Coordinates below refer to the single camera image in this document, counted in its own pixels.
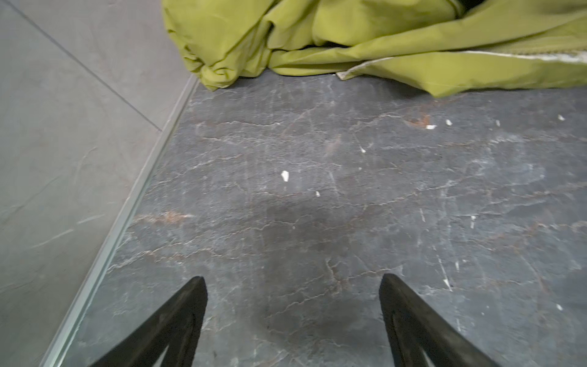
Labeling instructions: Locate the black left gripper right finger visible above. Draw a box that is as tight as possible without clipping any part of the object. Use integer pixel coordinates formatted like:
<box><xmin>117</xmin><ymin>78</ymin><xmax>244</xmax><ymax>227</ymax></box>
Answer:
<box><xmin>379</xmin><ymin>274</ymin><xmax>498</xmax><ymax>366</ymax></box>

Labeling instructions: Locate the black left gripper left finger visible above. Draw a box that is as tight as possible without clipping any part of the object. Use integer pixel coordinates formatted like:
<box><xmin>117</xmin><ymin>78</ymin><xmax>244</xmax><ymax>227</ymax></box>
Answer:
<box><xmin>93</xmin><ymin>276</ymin><xmax>208</xmax><ymax>366</ymax></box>

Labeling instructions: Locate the olive green cloth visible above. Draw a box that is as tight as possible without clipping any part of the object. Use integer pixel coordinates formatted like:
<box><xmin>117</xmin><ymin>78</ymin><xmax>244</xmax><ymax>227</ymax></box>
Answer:
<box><xmin>162</xmin><ymin>0</ymin><xmax>586</xmax><ymax>97</ymax></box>

